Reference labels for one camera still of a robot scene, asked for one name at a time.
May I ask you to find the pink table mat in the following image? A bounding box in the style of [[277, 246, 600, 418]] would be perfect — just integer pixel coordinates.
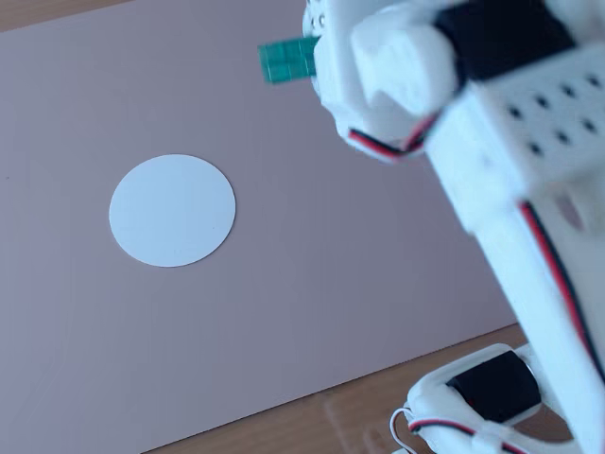
[[0, 0, 519, 454]]

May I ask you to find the white paper circle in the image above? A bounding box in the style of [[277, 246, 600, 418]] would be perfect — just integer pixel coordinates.
[[108, 153, 236, 269]]

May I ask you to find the teal transparent lego brick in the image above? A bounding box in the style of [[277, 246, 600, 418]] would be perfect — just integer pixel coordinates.
[[257, 37, 319, 86]]

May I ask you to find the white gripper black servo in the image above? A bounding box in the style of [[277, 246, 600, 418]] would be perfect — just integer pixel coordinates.
[[301, 0, 412, 143]]

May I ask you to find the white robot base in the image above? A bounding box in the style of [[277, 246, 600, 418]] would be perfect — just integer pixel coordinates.
[[406, 343, 582, 454]]

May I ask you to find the red white black servo cable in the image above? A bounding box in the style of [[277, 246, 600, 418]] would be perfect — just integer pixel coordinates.
[[389, 407, 526, 454], [348, 115, 439, 165], [518, 201, 605, 379]]

